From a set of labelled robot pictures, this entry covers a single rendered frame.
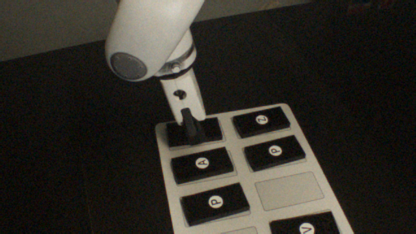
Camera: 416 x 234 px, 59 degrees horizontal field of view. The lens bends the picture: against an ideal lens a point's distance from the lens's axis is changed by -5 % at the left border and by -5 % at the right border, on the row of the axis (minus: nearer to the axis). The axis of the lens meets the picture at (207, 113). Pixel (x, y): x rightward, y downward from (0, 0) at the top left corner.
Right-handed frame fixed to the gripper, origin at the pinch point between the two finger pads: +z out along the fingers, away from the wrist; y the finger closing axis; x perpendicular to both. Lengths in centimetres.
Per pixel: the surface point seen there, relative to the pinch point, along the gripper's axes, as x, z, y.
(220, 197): -1.4, 1.5, -15.3
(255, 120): -11.2, 3.9, 0.3
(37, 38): 82, 53, 146
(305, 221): -13.2, 4.2, -22.0
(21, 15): 83, 36, 145
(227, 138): -5.2, 3.6, -2.3
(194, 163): 1.4, 1.1, -7.7
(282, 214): -10.3, 4.7, -19.4
